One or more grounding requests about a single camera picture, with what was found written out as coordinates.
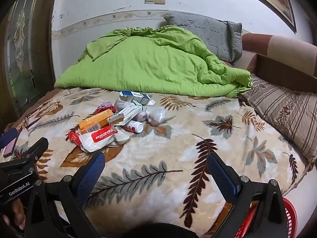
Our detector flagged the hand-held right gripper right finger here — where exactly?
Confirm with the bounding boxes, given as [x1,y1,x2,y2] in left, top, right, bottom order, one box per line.
[206,152,291,238]

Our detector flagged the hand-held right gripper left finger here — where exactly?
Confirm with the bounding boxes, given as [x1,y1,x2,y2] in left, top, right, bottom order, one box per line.
[24,151,106,238]

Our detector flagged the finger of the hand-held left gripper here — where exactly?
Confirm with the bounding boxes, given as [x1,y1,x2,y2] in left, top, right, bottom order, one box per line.
[15,137,49,169]
[0,128,20,149]

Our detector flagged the white spray bottle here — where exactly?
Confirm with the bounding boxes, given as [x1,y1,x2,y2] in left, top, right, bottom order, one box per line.
[124,120,144,132]

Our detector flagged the red plastic basket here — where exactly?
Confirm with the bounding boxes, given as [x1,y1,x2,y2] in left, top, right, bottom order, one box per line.
[233,198,298,238]

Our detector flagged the blue and white medicine box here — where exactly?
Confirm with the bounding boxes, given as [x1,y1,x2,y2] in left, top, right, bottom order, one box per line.
[120,91,150,105]

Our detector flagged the person's left hand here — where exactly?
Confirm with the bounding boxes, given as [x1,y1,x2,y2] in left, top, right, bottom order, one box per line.
[5,198,26,230]

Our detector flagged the smartphone with pink screen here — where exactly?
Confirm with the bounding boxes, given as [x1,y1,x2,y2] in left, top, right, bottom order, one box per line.
[3,139,18,157]

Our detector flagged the eyeglasses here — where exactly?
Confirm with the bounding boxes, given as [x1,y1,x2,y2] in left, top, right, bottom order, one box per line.
[23,113,44,131]

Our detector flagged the red and white packet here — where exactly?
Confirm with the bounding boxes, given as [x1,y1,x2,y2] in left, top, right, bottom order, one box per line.
[69,126,118,152]

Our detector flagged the silver foil wrapper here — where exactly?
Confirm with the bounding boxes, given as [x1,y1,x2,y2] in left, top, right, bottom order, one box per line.
[113,126,130,145]

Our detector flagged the orange carton box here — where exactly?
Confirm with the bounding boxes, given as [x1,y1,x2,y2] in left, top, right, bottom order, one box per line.
[79,109,114,134]

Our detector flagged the leaf print blanket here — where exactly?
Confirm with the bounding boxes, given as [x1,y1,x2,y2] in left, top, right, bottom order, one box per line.
[10,87,312,233]

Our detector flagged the white carton box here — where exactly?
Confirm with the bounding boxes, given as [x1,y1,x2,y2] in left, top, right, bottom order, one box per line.
[108,105,143,126]

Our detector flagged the wooden door with glass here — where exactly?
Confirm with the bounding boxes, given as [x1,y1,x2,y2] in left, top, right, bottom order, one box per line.
[0,0,62,129]

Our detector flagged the brown striped pillow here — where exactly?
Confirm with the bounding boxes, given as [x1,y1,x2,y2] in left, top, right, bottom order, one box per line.
[239,74,317,163]

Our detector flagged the green quilt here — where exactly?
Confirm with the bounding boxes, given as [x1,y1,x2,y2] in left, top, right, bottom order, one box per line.
[55,26,253,98]

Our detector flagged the brown and tan padded headboard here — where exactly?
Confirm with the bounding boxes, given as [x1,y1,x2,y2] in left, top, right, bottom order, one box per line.
[241,33,317,62]

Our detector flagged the grey quilted pillow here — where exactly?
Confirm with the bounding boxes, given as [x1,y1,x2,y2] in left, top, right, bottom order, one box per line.
[163,11,243,63]

